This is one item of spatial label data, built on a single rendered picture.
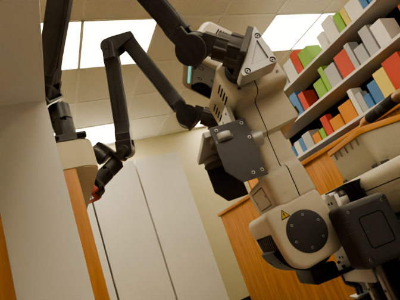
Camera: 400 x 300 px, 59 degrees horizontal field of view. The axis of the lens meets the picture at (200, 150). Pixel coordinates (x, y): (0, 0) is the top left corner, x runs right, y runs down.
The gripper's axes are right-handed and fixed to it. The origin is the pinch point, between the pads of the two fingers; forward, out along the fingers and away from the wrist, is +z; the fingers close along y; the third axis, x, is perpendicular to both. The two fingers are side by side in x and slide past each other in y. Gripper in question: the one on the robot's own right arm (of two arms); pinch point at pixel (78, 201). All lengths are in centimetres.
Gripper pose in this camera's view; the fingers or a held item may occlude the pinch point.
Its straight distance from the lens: 131.1
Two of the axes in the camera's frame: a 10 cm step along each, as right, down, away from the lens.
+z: -5.8, 6.9, -4.3
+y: 2.0, -3.8, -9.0
